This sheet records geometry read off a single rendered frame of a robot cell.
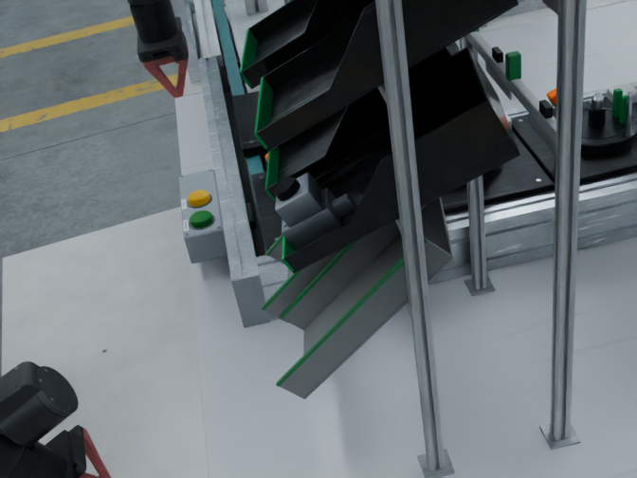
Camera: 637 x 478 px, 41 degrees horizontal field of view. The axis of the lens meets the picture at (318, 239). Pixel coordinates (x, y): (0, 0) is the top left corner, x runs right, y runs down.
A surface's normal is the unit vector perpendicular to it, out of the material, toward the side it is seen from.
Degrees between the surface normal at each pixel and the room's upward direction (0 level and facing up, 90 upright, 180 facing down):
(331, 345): 90
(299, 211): 90
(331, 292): 90
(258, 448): 0
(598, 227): 90
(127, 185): 0
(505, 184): 0
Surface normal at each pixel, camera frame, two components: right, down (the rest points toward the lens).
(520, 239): 0.18, 0.56
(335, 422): -0.15, -0.80
